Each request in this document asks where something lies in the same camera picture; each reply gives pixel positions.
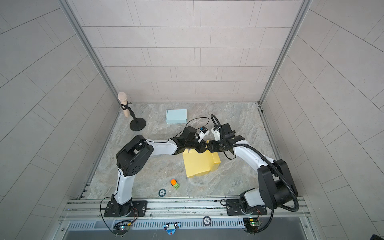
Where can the light blue paper box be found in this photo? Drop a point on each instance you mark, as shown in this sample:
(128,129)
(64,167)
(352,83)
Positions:
(176,116)

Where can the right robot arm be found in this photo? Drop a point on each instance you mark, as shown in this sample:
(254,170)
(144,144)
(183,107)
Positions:
(276,188)

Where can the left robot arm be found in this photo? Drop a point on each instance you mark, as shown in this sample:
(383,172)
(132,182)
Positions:
(134,155)

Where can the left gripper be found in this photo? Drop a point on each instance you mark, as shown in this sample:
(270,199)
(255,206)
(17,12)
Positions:
(202,146)

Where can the yellow paper box stack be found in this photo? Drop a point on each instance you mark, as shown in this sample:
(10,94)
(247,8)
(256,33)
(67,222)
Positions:
(199,164)

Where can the left green circuit board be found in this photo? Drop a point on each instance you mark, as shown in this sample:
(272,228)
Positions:
(121,228)

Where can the orange green toy block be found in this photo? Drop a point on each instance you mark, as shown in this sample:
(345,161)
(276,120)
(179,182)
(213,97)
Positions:
(175,184)

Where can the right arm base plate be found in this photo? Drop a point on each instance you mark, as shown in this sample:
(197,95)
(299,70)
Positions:
(234,207)

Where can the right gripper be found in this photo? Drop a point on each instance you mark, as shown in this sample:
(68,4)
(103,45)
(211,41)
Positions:
(212,146)

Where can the beige microphone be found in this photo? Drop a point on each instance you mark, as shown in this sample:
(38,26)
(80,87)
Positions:
(122,97)

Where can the black microphone stand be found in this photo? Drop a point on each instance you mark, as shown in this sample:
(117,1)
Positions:
(137,124)

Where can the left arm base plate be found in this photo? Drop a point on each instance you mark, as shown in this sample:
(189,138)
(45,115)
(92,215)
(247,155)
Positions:
(130,209)

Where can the green circuit board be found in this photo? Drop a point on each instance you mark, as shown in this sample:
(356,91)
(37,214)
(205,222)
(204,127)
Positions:
(251,225)
(121,228)

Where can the right green circuit board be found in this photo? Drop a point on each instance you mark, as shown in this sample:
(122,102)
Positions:
(251,225)

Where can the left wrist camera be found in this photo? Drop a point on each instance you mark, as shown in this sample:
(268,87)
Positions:
(203,132)

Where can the blue sticker marker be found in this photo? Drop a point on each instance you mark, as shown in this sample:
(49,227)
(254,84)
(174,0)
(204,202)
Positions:
(171,228)

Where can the round black white disc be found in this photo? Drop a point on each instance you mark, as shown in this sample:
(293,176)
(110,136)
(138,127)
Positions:
(207,221)

